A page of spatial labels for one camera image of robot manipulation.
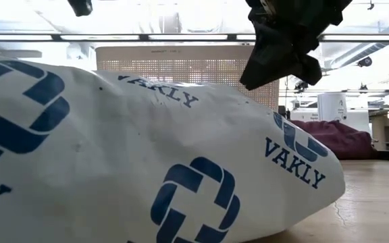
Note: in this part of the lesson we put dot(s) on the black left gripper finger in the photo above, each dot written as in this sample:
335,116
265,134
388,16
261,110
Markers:
80,6

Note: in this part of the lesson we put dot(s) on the beige perforated panel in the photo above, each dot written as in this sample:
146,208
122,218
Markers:
181,64

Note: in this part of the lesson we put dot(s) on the maroon beanbag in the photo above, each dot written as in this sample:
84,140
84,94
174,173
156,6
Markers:
343,138

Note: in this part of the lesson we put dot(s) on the white Vakly printed supply bag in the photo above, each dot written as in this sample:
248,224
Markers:
130,152

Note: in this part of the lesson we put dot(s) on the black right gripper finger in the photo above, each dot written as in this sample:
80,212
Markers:
311,71
272,64

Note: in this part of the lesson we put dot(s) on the black horizontal frame bar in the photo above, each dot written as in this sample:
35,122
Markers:
113,37

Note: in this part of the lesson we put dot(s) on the white counter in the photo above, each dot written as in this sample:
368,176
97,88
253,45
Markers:
358,121

